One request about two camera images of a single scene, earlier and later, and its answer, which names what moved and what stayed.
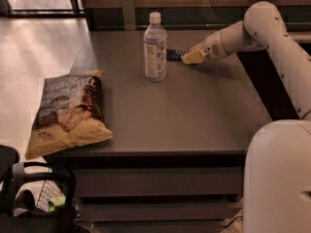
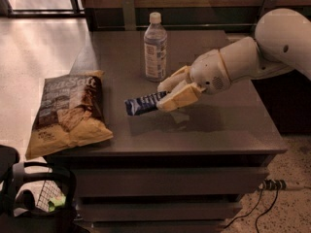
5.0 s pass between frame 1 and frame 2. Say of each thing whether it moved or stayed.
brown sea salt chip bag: stayed
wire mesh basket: stayed
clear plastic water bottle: stayed
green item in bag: stayed
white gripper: moved
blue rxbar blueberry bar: moved
